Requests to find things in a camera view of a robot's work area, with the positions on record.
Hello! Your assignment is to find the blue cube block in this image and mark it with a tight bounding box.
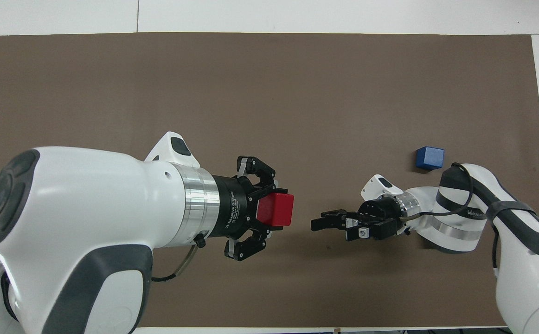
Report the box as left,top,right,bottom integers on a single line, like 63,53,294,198
415,147,445,171

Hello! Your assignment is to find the brown table mat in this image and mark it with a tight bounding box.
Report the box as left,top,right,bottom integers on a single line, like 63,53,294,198
0,32,539,328

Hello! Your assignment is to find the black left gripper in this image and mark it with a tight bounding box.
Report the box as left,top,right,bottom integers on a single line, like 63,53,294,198
214,156,289,263

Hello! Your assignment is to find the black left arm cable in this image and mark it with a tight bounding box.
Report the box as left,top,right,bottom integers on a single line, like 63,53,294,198
151,240,201,283

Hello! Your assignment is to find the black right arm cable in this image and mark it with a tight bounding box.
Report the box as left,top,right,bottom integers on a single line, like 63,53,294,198
402,162,503,279

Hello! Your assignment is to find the red cube block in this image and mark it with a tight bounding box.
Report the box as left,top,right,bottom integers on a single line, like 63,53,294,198
257,193,295,228

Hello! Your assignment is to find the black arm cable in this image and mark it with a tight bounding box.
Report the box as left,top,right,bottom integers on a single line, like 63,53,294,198
402,162,503,279
151,240,201,283

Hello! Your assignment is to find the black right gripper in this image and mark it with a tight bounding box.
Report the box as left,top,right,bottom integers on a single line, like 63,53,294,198
311,196,410,242

